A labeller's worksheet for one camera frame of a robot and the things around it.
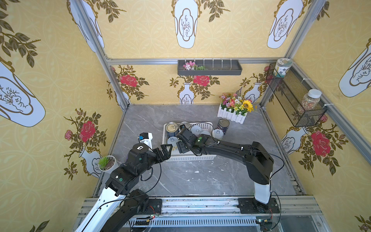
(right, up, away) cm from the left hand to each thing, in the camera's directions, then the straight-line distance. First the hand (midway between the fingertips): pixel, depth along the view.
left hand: (161, 146), depth 72 cm
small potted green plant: (-31, -11, +8) cm, 34 cm away
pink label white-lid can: (+27, +4, +25) cm, 37 cm away
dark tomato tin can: (+37, +9, +25) cm, 46 cm away
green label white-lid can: (+33, +3, +25) cm, 42 cm away
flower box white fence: (+45, +21, +28) cm, 57 cm away
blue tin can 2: (+13, +10, +24) cm, 29 cm away
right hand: (+13, +1, +18) cm, 22 cm away
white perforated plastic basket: (+23, 0, -12) cm, 26 cm away
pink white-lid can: (+19, +6, +26) cm, 33 cm away
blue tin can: (+3, +7, +21) cm, 23 cm away
